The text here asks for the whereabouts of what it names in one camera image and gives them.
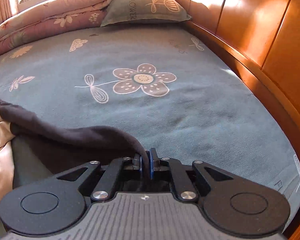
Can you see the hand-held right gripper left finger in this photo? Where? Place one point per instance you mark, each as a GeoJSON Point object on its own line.
{"type": "Point", "coordinates": [139, 166]}

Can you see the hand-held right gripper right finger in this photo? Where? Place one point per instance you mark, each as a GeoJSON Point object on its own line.
{"type": "Point", "coordinates": [152, 166]}

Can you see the cream and black raglan sweatshirt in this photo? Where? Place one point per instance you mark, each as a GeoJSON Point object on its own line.
{"type": "Point", "coordinates": [65, 135]}

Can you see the bed with blue floral sheet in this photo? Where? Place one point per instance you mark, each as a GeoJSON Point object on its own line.
{"type": "Point", "coordinates": [190, 105]}

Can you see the blue-green printed pillow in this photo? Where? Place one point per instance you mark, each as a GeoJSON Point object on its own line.
{"type": "Point", "coordinates": [145, 7]}

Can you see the pink pillow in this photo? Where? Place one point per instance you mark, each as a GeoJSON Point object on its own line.
{"type": "Point", "coordinates": [192, 7]}

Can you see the wooden headboard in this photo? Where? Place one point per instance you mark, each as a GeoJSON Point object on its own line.
{"type": "Point", "coordinates": [265, 30]}

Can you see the pink floral quilt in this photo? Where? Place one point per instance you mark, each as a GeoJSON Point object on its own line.
{"type": "Point", "coordinates": [52, 7]}

